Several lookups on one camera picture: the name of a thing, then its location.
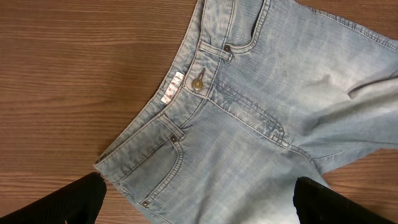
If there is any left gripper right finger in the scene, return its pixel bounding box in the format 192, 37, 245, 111
293, 177, 394, 224

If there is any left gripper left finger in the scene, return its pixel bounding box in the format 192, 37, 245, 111
1, 172, 107, 224

